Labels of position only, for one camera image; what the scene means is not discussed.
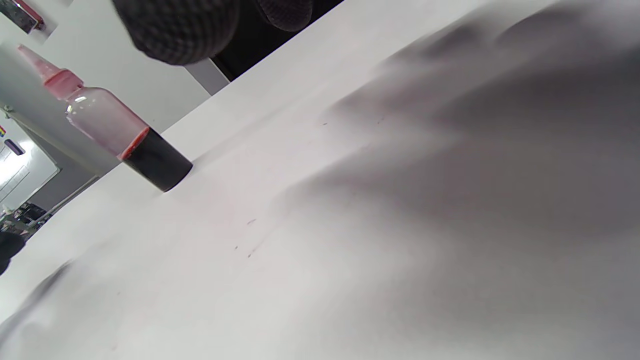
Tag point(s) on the clear soy sauce bottle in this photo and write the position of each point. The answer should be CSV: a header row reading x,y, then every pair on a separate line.
x,y
115,125

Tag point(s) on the dark panel with red edge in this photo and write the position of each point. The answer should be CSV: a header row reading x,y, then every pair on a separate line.
x,y
20,14

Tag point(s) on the red bottle cap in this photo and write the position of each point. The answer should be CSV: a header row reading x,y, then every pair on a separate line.
x,y
55,77

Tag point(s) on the person's right hand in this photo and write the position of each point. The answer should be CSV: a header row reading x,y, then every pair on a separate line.
x,y
180,30

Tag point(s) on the person's left hand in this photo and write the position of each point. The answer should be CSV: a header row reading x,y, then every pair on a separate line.
x,y
9,250

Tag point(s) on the background equipment clutter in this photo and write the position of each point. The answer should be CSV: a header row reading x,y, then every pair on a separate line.
x,y
25,215

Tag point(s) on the bright white door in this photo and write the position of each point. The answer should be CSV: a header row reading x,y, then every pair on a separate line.
x,y
20,175

